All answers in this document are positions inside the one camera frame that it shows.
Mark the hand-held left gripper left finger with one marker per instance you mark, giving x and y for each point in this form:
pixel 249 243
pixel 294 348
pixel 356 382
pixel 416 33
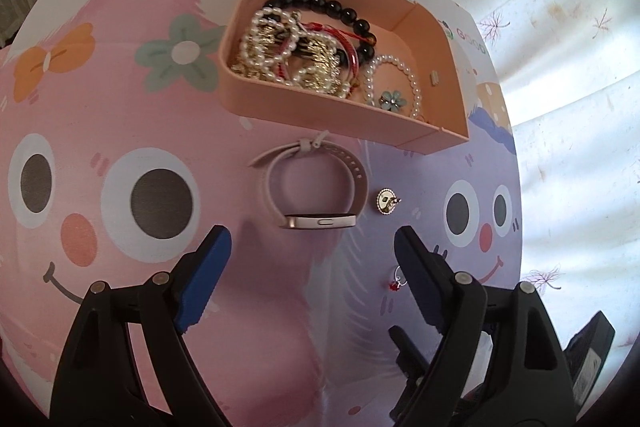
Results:
pixel 205 277

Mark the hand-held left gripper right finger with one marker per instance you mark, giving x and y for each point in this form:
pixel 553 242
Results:
pixel 417 272

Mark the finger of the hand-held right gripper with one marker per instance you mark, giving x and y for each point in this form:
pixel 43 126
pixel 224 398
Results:
pixel 587 342
pixel 407 352

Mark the pink plastic tray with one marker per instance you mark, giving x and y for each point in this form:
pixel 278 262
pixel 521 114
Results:
pixel 320 112

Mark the small pale jewelry piece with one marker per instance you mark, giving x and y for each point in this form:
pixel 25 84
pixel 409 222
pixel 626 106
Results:
pixel 434 77

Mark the small gem earring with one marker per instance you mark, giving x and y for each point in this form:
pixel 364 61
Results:
pixel 394 285

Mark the gold round earring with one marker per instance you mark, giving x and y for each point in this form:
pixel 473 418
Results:
pixel 385 201

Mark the cartoon printed tablecloth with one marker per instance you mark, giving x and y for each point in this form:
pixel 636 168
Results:
pixel 150 347

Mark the white floral curtain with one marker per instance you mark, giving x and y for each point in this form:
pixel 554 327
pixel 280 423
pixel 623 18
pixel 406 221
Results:
pixel 560 57

